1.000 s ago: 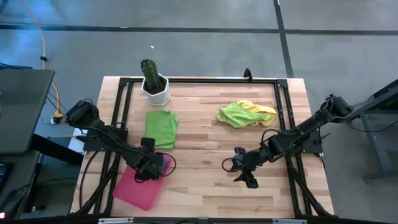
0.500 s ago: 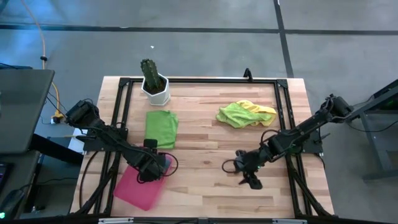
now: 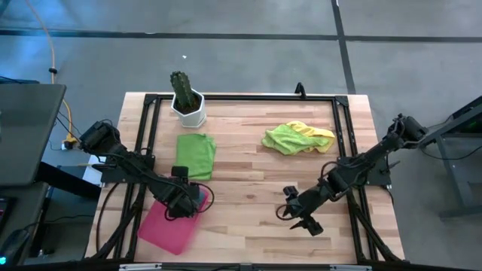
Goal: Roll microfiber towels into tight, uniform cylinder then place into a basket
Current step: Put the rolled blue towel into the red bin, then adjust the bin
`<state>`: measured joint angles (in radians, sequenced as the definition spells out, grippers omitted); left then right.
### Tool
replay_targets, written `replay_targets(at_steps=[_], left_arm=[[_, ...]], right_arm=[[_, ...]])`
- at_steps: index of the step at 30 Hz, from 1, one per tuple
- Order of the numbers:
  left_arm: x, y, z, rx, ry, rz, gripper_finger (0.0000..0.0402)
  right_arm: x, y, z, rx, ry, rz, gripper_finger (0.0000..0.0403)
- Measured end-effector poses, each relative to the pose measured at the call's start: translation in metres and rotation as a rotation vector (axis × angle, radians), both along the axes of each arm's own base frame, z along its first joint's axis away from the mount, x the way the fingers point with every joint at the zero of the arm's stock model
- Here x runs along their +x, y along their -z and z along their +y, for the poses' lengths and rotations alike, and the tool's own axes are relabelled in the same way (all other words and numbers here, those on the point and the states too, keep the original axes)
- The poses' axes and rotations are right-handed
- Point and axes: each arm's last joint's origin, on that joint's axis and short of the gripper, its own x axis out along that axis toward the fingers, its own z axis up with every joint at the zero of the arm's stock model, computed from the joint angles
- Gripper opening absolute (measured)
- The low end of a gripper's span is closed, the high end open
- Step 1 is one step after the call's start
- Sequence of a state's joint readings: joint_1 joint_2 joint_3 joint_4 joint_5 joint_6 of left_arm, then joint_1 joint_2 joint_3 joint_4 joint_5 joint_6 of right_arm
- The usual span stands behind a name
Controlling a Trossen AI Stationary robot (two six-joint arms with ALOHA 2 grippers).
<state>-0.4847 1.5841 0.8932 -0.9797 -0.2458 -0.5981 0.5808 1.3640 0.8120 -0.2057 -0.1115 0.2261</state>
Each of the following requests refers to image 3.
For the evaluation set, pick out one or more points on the lime green microfiber towel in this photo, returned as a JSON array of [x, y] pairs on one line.
[[286, 139]]

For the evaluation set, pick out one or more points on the black desk beam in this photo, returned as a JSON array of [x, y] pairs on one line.
[[64, 180]]

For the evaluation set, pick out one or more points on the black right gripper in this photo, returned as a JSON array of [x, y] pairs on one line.
[[307, 205]]

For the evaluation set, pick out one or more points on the black device with LED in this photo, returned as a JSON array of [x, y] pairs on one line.
[[15, 244]]

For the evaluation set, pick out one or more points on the green cactus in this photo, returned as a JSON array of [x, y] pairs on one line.
[[181, 88]]

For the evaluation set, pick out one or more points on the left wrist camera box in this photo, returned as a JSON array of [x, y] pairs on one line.
[[180, 172]]

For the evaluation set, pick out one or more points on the black bracket clamp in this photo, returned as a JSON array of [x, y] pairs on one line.
[[300, 91]]

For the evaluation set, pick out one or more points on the yellow power plug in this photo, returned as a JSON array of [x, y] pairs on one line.
[[69, 142]]

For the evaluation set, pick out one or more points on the yellow microfiber towel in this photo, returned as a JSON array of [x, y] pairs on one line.
[[312, 131]]

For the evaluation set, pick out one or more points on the silver rail bracket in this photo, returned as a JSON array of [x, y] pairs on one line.
[[139, 267], [350, 268]]

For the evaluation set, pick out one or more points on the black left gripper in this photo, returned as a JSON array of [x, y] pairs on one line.
[[182, 199]]

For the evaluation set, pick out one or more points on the black side table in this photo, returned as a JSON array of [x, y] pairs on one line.
[[455, 124]]

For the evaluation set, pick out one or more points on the white hexagonal planter pot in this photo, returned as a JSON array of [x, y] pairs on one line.
[[192, 118]]

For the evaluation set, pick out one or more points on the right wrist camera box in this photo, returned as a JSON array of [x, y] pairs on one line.
[[290, 191]]

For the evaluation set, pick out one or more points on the white paper sheet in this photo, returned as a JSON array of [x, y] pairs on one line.
[[90, 175]]

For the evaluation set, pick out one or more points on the grey desk top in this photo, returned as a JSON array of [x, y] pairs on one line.
[[26, 131]]

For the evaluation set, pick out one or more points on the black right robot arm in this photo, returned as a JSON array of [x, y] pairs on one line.
[[369, 158]]

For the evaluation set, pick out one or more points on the black aluminium table frame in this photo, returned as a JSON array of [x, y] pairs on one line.
[[244, 97]]

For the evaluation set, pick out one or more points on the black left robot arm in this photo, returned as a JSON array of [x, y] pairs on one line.
[[132, 165]]

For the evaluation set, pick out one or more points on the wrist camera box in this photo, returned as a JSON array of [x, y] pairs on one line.
[[180, 172], [290, 191]]

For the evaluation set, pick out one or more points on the pink plastic basket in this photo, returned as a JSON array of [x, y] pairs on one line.
[[169, 233]]

